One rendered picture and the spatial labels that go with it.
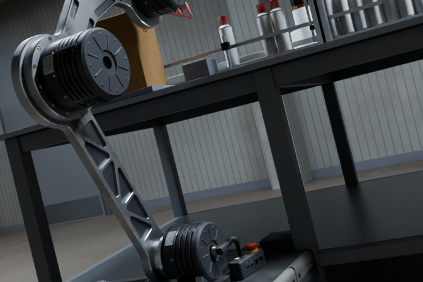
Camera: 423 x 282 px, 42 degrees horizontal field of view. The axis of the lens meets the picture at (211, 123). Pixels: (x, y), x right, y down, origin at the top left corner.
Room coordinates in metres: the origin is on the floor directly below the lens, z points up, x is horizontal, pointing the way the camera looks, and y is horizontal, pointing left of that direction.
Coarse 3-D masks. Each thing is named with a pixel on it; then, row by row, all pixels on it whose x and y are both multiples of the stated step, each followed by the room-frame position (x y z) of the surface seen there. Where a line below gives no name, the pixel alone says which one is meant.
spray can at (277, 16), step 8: (272, 0) 2.07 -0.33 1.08; (272, 8) 2.08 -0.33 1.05; (280, 8) 2.08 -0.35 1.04; (272, 16) 2.08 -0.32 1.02; (280, 16) 2.07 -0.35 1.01; (280, 24) 2.06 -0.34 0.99; (280, 40) 2.07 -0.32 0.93; (288, 40) 2.07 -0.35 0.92; (280, 48) 2.07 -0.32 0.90; (288, 48) 2.07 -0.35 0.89
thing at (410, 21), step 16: (368, 32) 1.54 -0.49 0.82; (384, 32) 1.52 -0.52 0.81; (304, 48) 1.61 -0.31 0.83; (320, 48) 1.59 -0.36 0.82; (256, 64) 1.66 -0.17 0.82; (272, 64) 1.64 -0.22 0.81; (208, 80) 1.72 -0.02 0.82; (144, 96) 1.80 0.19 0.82; (160, 96) 1.82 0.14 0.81; (96, 112) 1.87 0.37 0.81; (32, 128) 1.97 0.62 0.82
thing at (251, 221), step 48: (336, 48) 1.61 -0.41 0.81; (384, 48) 1.57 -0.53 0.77; (192, 96) 1.78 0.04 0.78; (240, 96) 2.98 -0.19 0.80; (336, 96) 2.80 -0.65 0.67; (48, 144) 2.00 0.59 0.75; (288, 144) 1.68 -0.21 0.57; (336, 144) 2.81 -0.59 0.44; (288, 192) 1.69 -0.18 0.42; (336, 192) 2.68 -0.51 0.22; (384, 192) 2.39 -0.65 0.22; (48, 240) 2.07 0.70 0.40; (240, 240) 2.13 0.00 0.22; (336, 240) 1.78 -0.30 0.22; (384, 240) 1.65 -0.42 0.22
